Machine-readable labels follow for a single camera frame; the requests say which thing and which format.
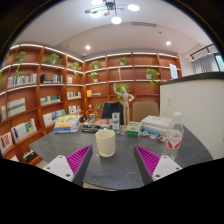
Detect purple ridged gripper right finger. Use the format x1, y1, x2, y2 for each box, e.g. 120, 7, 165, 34
134, 145, 181, 185

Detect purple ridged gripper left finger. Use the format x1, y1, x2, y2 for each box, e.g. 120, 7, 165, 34
44, 145, 93, 186

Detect clear plastic water bottle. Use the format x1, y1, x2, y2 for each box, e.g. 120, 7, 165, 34
163, 112, 184, 159

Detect dark book stack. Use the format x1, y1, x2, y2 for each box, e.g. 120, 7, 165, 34
81, 119, 110, 133

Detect cream ceramic cup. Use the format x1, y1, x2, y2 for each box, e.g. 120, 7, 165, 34
95, 129, 116, 157

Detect green white carton box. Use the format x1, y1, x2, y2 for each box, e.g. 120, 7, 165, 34
127, 122, 142, 137

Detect beige chair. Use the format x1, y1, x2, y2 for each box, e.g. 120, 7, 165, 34
132, 101, 159, 122

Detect green white small box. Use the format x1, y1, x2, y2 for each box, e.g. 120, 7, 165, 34
112, 112, 120, 130

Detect dark blue chair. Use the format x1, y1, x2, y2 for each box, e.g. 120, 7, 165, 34
101, 101, 124, 125

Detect wooden artist mannequin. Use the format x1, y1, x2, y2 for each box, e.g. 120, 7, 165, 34
114, 86, 134, 125

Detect white counter with dark top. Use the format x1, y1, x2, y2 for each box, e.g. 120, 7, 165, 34
160, 72, 224, 159

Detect potted plant on shelf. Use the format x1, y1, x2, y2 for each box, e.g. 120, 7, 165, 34
145, 68, 160, 86

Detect potted plant upper left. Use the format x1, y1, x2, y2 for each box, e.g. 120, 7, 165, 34
45, 54, 62, 65

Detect grey window curtain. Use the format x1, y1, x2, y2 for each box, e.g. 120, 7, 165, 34
193, 54, 219, 74

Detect wooden wall bookshelf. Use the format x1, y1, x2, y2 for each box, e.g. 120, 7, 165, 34
0, 43, 181, 165

